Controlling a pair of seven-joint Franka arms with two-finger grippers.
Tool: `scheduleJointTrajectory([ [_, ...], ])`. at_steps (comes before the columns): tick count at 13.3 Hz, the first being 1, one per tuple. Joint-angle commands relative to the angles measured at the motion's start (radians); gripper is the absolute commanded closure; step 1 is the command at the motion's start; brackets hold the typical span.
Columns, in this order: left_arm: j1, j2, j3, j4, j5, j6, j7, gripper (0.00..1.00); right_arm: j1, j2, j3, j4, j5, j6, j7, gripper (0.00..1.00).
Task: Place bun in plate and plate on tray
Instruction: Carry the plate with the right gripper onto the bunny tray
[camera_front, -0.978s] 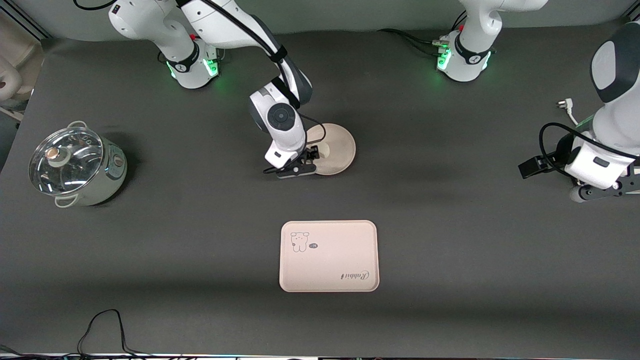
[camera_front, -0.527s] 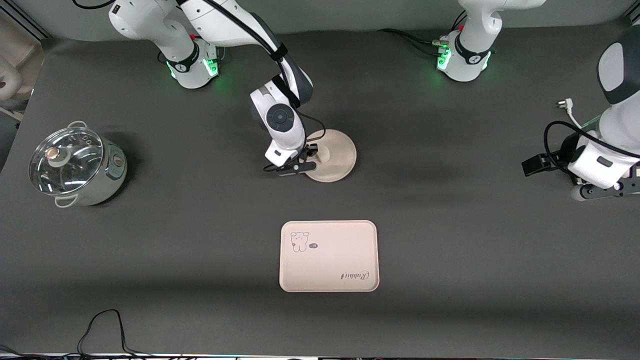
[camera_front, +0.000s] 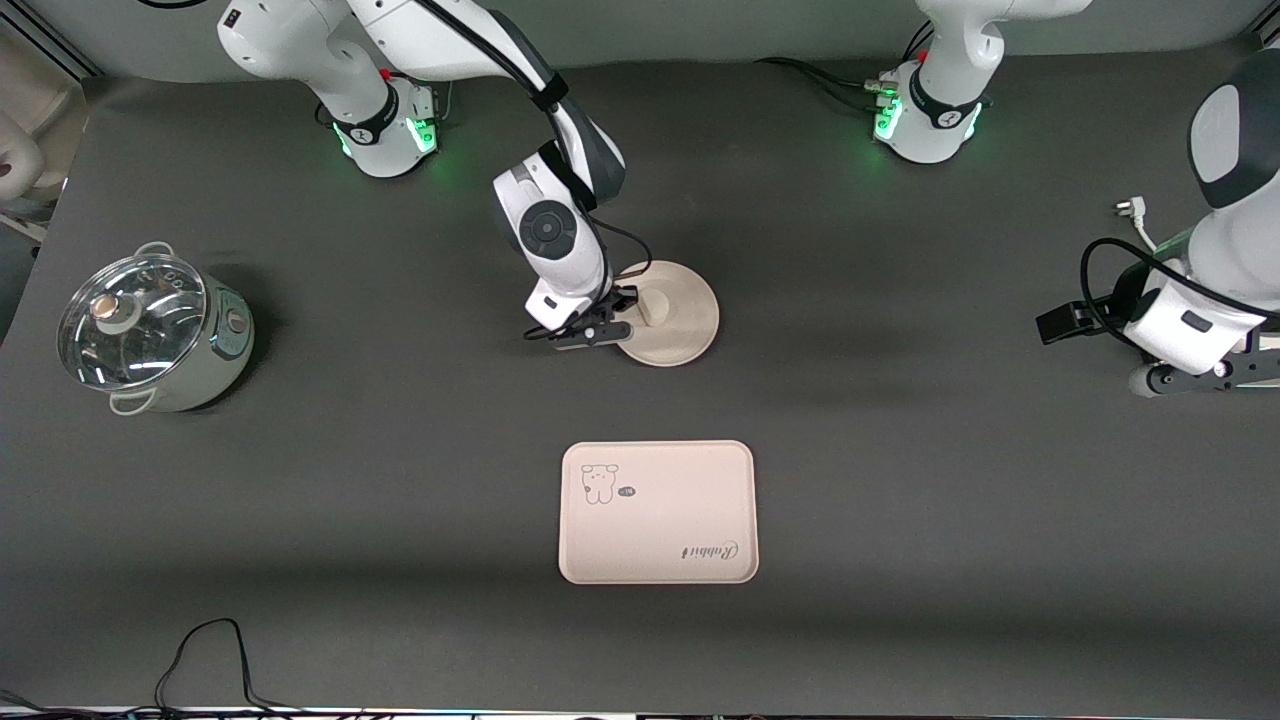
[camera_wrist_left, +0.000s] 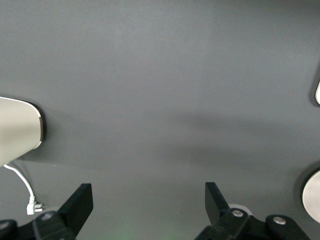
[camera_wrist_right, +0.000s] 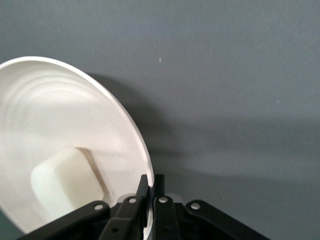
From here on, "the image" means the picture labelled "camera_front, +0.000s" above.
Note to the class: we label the beige background object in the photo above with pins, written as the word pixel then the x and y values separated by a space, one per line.
pixel 30 120

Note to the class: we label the white bun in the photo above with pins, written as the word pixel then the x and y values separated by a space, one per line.
pixel 656 306

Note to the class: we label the cream rectangular rabbit tray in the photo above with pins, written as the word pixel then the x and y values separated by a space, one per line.
pixel 660 520

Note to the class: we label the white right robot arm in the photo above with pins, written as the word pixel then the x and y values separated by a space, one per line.
pixel 548 230

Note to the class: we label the round cream plate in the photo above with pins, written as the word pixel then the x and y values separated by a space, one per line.
pixel 680 325

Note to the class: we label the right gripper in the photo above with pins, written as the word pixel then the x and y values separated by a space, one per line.
pixel 622 298

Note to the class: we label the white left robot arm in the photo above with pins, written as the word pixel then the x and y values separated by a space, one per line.
pixel 1235 240

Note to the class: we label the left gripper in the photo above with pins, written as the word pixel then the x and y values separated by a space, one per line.
pixel 1128 296

